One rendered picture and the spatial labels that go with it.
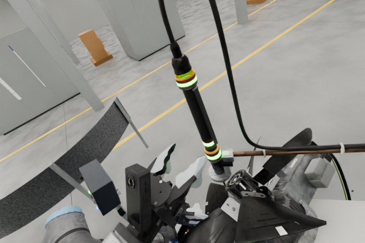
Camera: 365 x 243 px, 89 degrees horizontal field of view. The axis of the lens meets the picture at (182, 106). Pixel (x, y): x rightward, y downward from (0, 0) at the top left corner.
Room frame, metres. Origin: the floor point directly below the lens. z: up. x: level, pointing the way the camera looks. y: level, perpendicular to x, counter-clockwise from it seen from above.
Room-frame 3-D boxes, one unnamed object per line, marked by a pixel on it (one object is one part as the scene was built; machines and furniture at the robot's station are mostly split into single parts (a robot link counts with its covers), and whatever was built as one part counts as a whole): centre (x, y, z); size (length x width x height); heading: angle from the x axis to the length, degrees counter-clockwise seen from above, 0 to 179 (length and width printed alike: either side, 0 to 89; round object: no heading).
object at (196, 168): (0.24, 0.03, 1.64); 0.09 x 0.03 x 0.06; 109
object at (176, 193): (0.22, 0.07, 1.66); 0.09 x 0.05 x 0.02; 109
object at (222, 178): (0.35, -0.04, 1.50); 0.09 x 0.07 x 0.10; 65
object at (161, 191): (0.21, 0.14, 1.63); 0.12 x 0.08 x 0.09; 130
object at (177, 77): (0.35, -0.03, 1.80); 0.04 x 0.04 x 0.03
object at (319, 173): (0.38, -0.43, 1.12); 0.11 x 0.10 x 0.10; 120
